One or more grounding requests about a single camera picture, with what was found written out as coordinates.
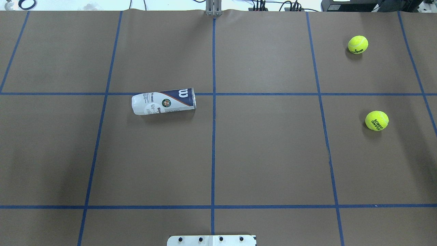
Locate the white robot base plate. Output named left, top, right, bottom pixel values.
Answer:
left=167, top=235, right=257, bottom=246

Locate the blue tape roll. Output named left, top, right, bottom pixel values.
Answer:
left=18, top=0, right=38, bottom=11

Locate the yellow tennis ball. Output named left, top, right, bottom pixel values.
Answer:
left=348, top=36, right=369, bottom=54
left=365, top=111, right=389, bottom=131

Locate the black power strip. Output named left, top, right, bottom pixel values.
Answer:
left=247, top=5, right=311, bottom=12

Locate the aluminium frame post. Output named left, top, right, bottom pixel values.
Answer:
left=205, top=0, right=223, bottom=17

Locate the Wilson tennis ball can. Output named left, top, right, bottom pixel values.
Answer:
left=131, top=88, right=197, bottom=115

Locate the black box on table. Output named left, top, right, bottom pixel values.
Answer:
left=321, top=0, right=378, bottom=12

